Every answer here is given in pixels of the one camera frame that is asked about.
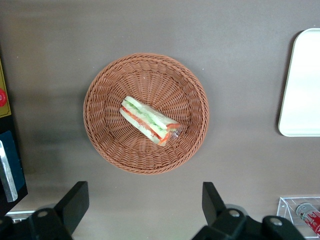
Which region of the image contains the red emergency stop button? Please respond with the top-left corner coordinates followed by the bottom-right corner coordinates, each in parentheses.
top-left (0, 87), bottom-right (8, 107)

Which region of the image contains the cream plastic tray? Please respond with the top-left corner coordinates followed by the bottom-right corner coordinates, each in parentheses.
top-left (277, 27), bottom-right (320, 138)

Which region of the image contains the clear acrylic bottle rack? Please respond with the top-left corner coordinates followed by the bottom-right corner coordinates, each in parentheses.
top-left (276, 195), bottom-right (320, 238)

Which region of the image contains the black control box yellow panel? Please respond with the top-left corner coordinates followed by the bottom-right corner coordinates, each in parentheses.
top-left (0, 42), bottom-right (29, 217)

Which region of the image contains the round brown wicker basket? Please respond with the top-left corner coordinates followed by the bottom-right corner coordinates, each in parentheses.
top-left (82, 52), bottom-right (210, 176)

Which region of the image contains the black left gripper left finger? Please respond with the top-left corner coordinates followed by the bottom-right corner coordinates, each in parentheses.
top-left (0, 181), bottom-right (90, 240)

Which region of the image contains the red cola bottle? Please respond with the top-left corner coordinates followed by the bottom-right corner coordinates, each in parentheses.
top-left (296, 202), bottom-right (320, 237)

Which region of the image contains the silver metal bar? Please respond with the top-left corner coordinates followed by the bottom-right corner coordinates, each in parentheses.
top-left (0, 139), bottom-right (19, 203)

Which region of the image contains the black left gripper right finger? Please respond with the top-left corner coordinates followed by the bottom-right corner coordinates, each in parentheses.
top-left (191, 181), bottom-right (306, 240)

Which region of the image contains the triangle sandwich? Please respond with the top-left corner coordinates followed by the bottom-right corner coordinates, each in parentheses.
top-left (118, 95), bottom-right (182, 147)

